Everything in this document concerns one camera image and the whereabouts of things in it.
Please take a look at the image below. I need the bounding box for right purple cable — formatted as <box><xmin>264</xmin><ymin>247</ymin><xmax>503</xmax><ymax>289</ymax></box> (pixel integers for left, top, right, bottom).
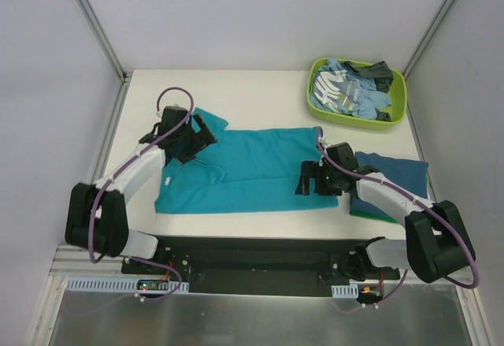
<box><xmin>315</xmin><ymin>126</ymin><xmax>480</xmax><ymax>315</ymax></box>

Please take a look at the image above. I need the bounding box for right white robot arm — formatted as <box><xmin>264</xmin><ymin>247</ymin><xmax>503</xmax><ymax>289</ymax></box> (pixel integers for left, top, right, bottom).
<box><xmin>295</xmin><ymin>143</ymin><xmax>480</xmax><ymax>289</ymax></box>

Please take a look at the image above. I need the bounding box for right white cable duct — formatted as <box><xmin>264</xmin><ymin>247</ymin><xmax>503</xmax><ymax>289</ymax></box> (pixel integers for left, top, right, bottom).
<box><xmin>331</xmin><ymin>284</ymin><xmax>359</xmax><ymax>299</ymax></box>

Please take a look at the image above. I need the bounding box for aluminium frame post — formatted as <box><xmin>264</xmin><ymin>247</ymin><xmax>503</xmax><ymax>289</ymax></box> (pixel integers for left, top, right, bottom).
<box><xmin>76</xmin><ymin>0</ymin><xmax>128</xmax><ymax>83</ymax></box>
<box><xmin>402</xmin><ymin>0</ymin><xmax>457</xmax><ymax>80</ymax></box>

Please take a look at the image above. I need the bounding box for left white cable duct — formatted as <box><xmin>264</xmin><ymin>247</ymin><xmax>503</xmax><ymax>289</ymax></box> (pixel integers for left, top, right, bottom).
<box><xmin>67</xmin><ymin>277</ymin><xmax>189</xmax><ymax>295</ymax></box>

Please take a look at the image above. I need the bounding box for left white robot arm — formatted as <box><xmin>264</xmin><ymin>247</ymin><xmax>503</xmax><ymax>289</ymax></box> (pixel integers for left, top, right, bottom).
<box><xmin>65</xmin><ymin>106</ymin><xmax>217</xmax><ymax>274</ymax></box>

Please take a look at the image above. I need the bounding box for dark grey garment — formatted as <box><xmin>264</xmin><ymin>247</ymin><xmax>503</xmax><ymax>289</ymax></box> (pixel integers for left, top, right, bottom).
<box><xmin>343</xmin><ymin>61</ymin><xmax>394</xmax><ymax>93</ymax></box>

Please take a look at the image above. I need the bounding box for teal t-shirt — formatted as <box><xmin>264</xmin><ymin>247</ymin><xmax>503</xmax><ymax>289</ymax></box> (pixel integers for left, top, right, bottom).
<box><xmin>154</xmin><ymin>108</ymin><xmax>338</xmax><ymax>214</ymax></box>

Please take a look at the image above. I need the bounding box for right aluminium frame post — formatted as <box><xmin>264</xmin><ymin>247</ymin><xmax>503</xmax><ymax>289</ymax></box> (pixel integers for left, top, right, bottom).
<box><xmin>402</xmin><ymin>0</ymin><xmax>457</xmax><ymax>80</ymax></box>

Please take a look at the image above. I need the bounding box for light blue printed t-shirt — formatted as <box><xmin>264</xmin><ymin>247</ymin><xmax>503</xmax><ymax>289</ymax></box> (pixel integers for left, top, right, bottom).
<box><xmin>308</xmin><ymin>58</ymin><xmax>391</xmax><ymax>122</ymax></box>

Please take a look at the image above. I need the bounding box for white cable duct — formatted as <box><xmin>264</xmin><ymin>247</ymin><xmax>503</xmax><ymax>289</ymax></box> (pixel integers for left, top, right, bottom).
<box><xmin>331</xmin><ymin>284</ymin><xmax>359</xmax><ymax>299</ymax></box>
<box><xmin>67</xmin><ymin>277</ymin><xmax>189</xmax><ymax>295</ymax></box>

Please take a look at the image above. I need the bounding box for lime green plastic basket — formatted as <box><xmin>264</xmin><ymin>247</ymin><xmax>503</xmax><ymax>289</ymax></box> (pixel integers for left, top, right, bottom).
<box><xmin>306</xmin><ymin>58</ymin><xmax>408</xmax><ymax>131</ymax></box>

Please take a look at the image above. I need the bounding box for left aluminium frame post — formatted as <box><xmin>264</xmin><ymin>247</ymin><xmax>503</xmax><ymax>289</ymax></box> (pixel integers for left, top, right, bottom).
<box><xmin>76</xmin><ymin>0</ymin><xmax>128</xmax><ymax>83</ymax></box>

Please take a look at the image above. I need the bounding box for purple cable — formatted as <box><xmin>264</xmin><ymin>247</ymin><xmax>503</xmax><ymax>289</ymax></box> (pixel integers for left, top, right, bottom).
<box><xmin>87</xmin><ymin>87</ymin><xmax>196</xmax><ymax>303</ymax></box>
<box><xmin>315</xmin><ymin>126</ymin><xmax>480</xmax><ymax>315</ymax></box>

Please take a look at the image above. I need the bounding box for folded dark blue t-shirt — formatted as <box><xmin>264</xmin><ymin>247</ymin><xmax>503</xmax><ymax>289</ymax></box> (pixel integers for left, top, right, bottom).
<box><xmin>348</xmin><ymin>150</ymin><xmax>432</xmax><ymax>217</ymax></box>

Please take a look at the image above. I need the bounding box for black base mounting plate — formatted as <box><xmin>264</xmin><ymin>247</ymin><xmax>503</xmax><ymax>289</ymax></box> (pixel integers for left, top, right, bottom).
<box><xmin>121</xmin><ymin>236</ymin><xmax>400</xmax><ymax>297</ymax></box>

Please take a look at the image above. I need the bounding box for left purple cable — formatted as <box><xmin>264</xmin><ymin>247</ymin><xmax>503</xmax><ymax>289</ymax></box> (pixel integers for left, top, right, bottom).
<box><xmin>87</xmin><ymin>87</ymin><xmax>196</xmax><ymax>303</ymax></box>

